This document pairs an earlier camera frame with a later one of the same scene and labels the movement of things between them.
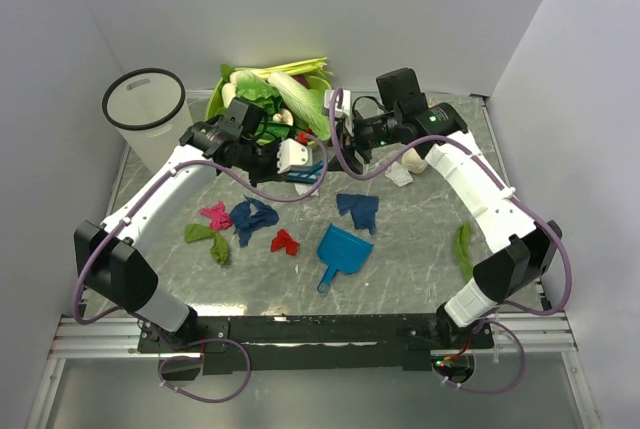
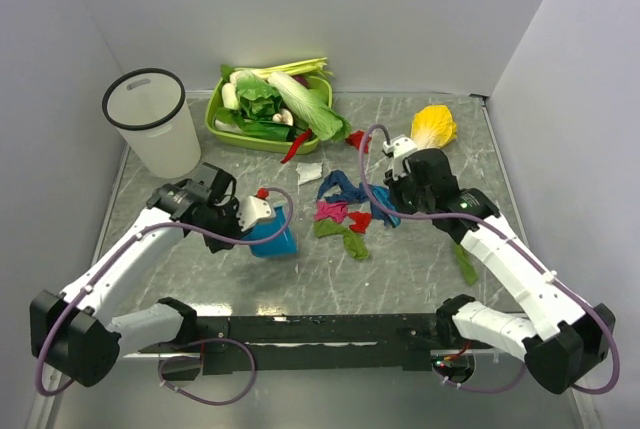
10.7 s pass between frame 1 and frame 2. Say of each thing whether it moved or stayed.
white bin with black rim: stayed
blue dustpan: moved
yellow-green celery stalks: stayed
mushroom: stayed
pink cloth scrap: moved
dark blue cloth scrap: moved
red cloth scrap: moved
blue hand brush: moved
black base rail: stayed
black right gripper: moved
